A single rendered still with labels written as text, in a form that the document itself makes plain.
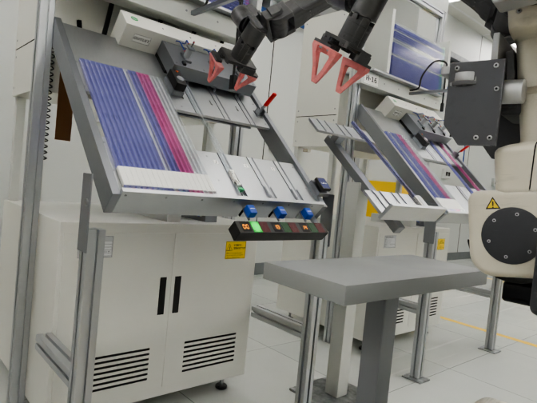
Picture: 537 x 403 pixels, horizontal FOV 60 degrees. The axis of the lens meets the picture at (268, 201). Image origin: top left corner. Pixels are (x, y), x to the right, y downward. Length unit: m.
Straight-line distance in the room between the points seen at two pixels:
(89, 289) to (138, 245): 0.40
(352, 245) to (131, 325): 0.81
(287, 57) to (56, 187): 2.15
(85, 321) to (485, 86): 0.94
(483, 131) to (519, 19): 0.20
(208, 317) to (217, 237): 0.28
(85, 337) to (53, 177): 2.03
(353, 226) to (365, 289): 0.80
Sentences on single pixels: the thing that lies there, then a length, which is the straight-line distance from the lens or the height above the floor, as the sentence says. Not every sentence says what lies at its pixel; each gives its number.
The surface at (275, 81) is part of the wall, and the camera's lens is 3.99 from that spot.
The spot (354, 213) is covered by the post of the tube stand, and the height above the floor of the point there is 0.70.
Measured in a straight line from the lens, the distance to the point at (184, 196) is 1.13.
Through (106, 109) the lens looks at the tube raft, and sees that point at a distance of 1.29.
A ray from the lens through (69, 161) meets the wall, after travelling 3.09.
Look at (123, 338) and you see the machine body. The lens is 1.51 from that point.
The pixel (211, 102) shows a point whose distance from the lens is 1.60.
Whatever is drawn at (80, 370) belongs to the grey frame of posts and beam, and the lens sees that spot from 1.15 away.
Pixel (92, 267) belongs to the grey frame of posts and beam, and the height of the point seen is 0.56.
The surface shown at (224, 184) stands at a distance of 1.28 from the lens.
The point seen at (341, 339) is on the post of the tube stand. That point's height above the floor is 0.23.
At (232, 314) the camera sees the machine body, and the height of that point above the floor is 0.30.
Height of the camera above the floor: 0.78
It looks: 2 degrees down
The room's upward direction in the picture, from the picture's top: 6 degrees clockwise
